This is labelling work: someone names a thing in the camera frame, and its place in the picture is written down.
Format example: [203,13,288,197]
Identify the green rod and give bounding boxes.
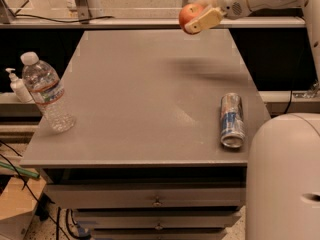
[0,161,40,179]

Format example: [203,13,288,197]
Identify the black cable on shelf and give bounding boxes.
[13,13,115,24]

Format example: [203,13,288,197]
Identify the grey drawer cabinet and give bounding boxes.
[22,29,269,240]

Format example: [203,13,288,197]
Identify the clear plastic water bottle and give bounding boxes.
[20,52,76,133]

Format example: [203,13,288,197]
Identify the metal frame post left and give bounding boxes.
[75,0,91,24]

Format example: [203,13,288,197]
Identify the black floor cables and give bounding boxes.
[0,140,91,240]

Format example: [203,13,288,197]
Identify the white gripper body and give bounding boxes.
[218,0,249,19]

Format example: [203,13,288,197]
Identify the red apple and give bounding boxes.
[178,3,203,34]

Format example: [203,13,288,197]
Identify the silver blue energy drink can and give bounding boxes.
[220,93,245,149]

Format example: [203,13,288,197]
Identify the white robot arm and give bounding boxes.
[180,0,320,240]

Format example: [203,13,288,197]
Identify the white pump dispenser bottle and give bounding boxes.
[5,68,32,103]

